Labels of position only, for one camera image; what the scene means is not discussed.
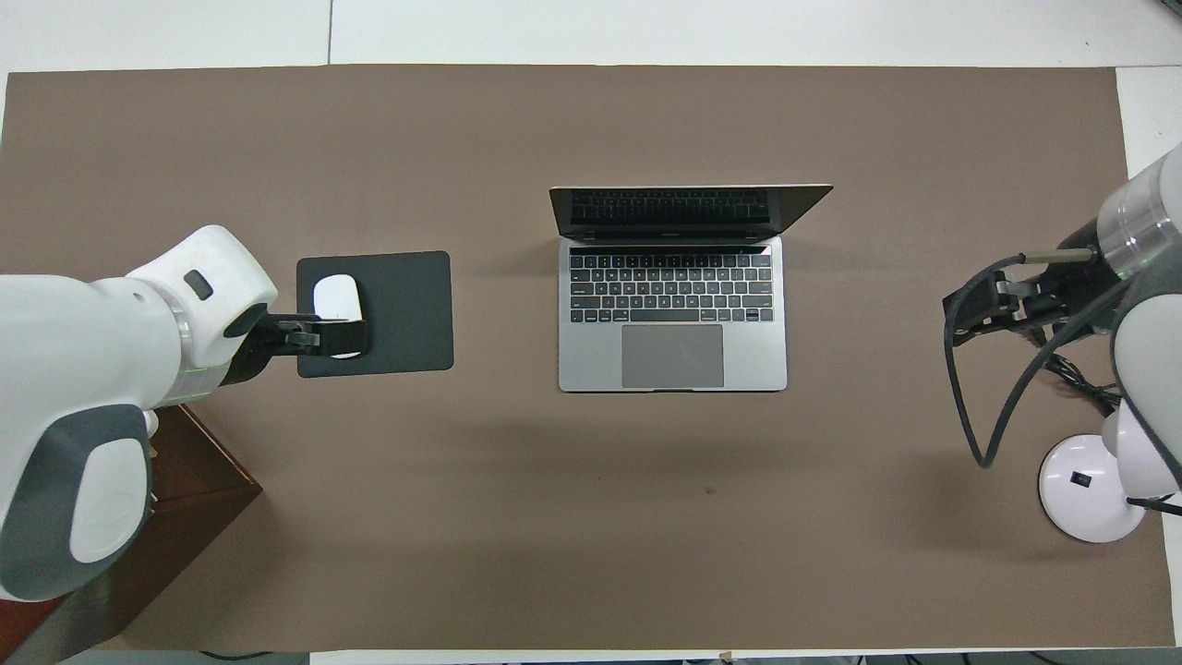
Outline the brown table mat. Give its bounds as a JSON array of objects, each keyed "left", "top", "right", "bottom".
[{"left": 0, "top": 65, "right": 1176, "bottom": 652}]

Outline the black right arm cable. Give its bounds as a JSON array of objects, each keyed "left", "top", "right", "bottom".
[{"left": 943, "top": 254, "right": 1133, "bottom": 469}]

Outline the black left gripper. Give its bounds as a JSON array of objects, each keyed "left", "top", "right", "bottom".
[{"left": 222, "top": 312, "right": 370, "bottom": 385}]

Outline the black mouse pad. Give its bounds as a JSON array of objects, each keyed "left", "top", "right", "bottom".
[{"left": 295, "top": 250, "right": 454, "bottom": 379}]

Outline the silver laptop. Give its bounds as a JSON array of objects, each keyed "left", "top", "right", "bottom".
[{"left": 549, "top": 183, "right": 834, "bottom": 393}]

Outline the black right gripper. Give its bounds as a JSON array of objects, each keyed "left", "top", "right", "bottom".
[{"left": 946, "top": 248, "right": 1124, "bottom": 346}]

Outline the black lamp power cable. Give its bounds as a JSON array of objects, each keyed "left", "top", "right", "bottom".
[{"left": 1042, "top": 354, "right": 1182, "bottom": 514}]

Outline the dark wooden box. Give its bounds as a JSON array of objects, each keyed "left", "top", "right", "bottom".
[{"left": 0, "top": 404, "right": 264, "bottom": 665}]

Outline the white computer mouse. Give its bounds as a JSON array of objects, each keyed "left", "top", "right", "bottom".
[{"left": 312, "top": 274, "right": 363, "bottom": 359}]

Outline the white desk lamp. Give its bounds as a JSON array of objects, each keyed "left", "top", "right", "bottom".
[{"left": 1039, "top": 402, "right": 1182, "bottom": 544}]

